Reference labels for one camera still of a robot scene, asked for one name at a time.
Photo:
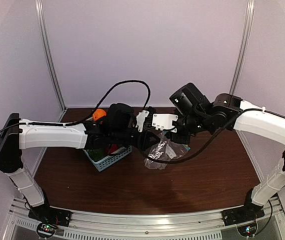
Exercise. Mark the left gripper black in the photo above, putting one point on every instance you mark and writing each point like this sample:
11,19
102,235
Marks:
144,143

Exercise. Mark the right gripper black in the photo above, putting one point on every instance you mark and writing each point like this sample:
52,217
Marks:
183,140

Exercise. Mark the clear zip top bag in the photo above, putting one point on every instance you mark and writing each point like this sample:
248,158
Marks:
167,150

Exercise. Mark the orange fruit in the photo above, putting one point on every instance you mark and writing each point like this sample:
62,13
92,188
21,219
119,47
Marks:
99,116

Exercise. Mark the green lime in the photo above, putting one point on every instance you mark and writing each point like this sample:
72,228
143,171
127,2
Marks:
96,154

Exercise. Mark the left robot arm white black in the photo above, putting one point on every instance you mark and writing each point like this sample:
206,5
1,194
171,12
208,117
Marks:
116,126

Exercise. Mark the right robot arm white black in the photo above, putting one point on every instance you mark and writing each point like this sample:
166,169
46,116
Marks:
229,112

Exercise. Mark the red apple toy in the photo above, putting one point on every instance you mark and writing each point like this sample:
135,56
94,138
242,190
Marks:
111,149

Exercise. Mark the light blue plastic basket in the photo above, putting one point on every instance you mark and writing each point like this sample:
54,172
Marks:
109,160

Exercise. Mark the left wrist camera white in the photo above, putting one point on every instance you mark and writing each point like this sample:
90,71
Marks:
140,120

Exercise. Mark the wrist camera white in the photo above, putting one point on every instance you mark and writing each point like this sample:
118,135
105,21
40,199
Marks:
165,122
140,120

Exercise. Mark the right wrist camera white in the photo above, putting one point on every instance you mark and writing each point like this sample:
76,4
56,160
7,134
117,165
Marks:
165,122

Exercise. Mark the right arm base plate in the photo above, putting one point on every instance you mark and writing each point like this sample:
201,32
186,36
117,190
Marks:
240,215

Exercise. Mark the right aluminium frame post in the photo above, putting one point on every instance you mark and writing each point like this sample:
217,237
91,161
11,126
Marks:
245,38

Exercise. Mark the aluminium frame post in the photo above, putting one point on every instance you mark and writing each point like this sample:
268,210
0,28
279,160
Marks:
48,54
245,38

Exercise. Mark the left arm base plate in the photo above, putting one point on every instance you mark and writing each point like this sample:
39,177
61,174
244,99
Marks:
50,215

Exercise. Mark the aluminium front rail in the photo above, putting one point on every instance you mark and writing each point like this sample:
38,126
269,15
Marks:
202,225

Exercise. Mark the left aluminium frame post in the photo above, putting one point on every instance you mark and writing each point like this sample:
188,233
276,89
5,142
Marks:
48,54

